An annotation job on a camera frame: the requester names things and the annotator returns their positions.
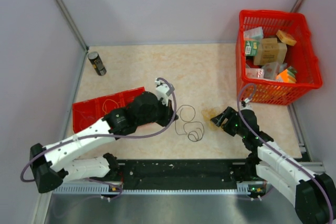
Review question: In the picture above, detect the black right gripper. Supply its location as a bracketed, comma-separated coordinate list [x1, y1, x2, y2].
[211, 106, 247, 138]

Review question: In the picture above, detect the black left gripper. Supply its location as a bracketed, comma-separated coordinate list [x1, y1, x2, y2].
[138, 97, 179, 128]

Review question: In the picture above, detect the yellow cable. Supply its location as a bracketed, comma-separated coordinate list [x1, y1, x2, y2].
[101, 99, 121, 116]

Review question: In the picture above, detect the pink cable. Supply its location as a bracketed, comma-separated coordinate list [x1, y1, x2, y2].
[77, 115, 97, 130]

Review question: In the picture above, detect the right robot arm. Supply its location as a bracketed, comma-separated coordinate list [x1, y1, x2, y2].
[211, 106, 335, 223]

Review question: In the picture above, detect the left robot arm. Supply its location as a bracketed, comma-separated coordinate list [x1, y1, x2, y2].
[28, 91, 178, 194]

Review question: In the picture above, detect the white red packet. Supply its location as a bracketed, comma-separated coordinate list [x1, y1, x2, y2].
[246, 68, 264, 79]

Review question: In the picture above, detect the pale pink box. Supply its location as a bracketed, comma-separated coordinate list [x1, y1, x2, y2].
[262, 61, 280, 80]

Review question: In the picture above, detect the red plastic tray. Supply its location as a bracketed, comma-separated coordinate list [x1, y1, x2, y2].
[72, 87, 145, 133]

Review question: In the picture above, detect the green small box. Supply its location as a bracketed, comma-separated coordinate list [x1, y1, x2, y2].
[244, 39, 260, 57]

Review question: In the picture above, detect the orange green box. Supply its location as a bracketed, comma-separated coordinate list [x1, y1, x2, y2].
[276, 67, 297, 83]

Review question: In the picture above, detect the large brown cardboard box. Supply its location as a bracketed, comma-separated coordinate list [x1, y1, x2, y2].
[253, 38, 287, 66]

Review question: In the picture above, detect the black cylindrical can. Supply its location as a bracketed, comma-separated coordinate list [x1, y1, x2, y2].
[87, 51, 107, 76]

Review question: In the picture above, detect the white pastel box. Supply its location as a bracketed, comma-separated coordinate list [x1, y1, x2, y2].
[243, 26, 264, 40]

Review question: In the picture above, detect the red plastic basket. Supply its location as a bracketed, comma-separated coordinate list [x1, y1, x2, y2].
[236, 10, 323, 105]

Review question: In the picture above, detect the yellow orange small box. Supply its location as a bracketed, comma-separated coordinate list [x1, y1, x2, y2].
[276, 29, 297, 46]

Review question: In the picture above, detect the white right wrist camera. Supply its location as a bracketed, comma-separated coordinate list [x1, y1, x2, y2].
[240, 98, 252, 110]

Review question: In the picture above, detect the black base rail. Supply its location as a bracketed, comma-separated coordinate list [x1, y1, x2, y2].
[73, 158, 310, 196]

